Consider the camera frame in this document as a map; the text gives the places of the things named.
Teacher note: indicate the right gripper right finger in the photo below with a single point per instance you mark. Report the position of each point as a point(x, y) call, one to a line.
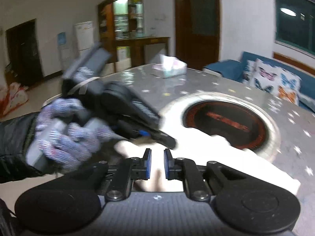
point(173, 167)

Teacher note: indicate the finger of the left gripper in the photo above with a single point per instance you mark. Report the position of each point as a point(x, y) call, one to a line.
point(131, 130)
point(163, 139)

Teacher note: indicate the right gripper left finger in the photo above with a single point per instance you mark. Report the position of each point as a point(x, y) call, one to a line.
point(141, 167)

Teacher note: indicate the left forearm black sleeve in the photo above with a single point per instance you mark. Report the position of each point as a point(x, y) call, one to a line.
point(16, 135)

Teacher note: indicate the left gloved hand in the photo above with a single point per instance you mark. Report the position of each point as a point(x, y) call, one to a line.
point(72, 146)

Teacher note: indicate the grey star tablecloth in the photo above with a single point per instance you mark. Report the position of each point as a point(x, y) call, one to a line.
point(228, 167)

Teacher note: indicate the tissue box with pink pack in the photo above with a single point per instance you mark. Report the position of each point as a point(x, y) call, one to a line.
point(169, 67)

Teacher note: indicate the wooden side table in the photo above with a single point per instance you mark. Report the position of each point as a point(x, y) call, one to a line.
point(137, 51)

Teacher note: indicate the round induction cooktop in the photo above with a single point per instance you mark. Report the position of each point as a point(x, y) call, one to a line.
point(243, 124)

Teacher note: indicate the white refrigerator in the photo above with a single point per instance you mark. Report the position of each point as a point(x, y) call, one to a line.
point(84, 32)

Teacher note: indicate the wooden display cabinet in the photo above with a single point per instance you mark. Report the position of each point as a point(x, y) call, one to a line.
point(117, 20)

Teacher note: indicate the blue sofa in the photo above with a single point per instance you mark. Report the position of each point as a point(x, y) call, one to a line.
point(233, 70)

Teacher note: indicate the dark wooden door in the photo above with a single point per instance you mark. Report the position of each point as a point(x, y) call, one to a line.
point(197, 27)

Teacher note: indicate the butterfly print pillow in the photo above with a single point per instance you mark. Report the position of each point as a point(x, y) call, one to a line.
point(272, 79)

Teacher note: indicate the dark window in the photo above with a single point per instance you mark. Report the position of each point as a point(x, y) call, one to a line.
point(295, 23)

